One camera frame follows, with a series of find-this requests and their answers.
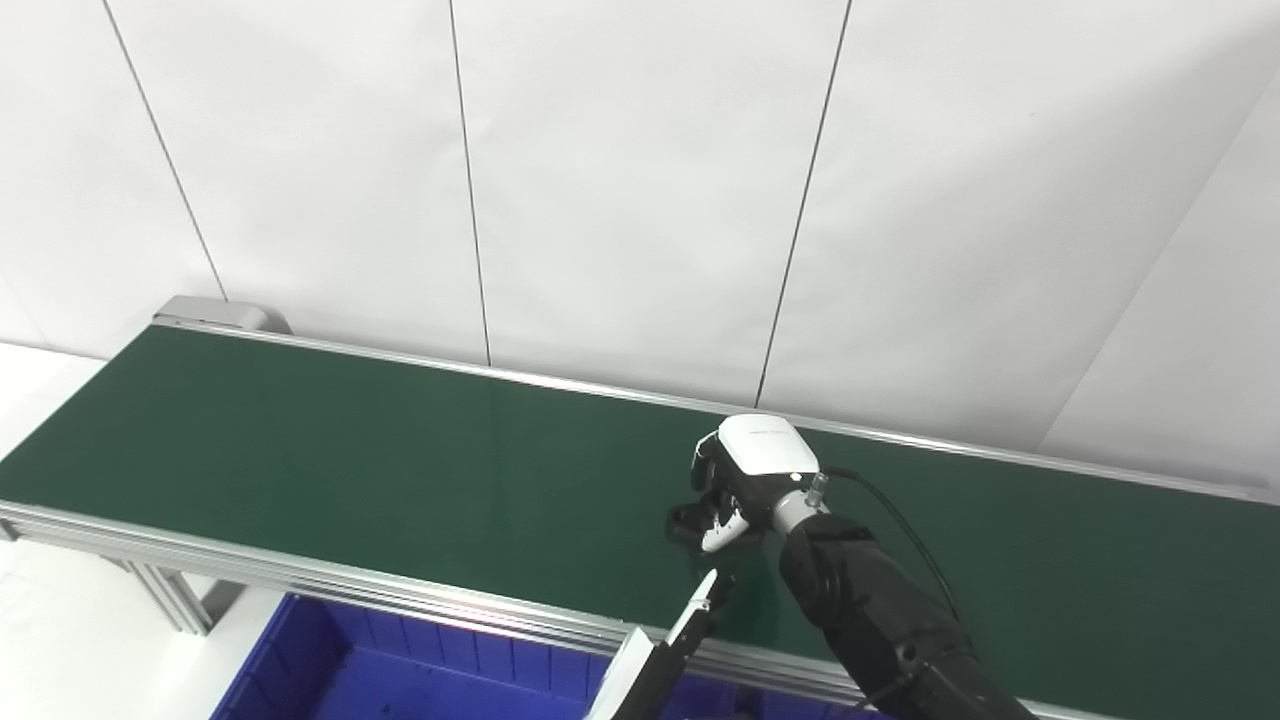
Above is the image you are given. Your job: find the green conveyor belt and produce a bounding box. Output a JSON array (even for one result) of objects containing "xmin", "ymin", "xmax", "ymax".
[
  {"xmin": 0, "ymin": 315, "xmax": 1280, "ymax": 720},
  {"xmin": 0, "ymin": 325, "xmax": 1280, "ymax": 720}
]

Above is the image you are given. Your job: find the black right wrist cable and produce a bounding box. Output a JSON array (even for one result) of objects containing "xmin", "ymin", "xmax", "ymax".
[{"xmin": 820, "ymin": 464, "xmax": 967, "ymax": 623}]

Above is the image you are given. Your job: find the black flange part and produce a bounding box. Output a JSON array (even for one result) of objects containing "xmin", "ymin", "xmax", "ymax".
[{"xmin": 667, "ymin": 505, "xmax": 738, "ymax": 554}]

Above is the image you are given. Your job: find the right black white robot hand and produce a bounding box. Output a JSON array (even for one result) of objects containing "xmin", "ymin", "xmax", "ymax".
[{"xmin": 692, "ymin": 413, "xmax": 823, "ymax": 556}]

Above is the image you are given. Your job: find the blue plastic bin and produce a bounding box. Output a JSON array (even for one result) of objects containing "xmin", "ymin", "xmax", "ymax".
[
  {"xmin": 685, "ymin": 672, "xmax": 886, "ymax": 720},
  {"xmin": 210, "ymin": 593, "xmax": 646, "ymax": 720}
]

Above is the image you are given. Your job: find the grey conveyor end housing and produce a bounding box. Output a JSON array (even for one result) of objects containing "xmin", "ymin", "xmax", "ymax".
[{"xmin": 153, "ymin": 295, "xmax": 294, "ymax": 335}]

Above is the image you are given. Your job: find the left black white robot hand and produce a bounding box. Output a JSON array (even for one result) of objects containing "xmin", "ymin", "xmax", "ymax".
[{"xmin": 585, "ymin": 570, "xmax": 738, "ymax": 720}]

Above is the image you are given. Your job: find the aluminium conveyor leg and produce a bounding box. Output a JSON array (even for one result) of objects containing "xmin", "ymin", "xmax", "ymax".
[{"xmin": 125, "ymin": 558, "xmax": 247, "ymax": 637}]

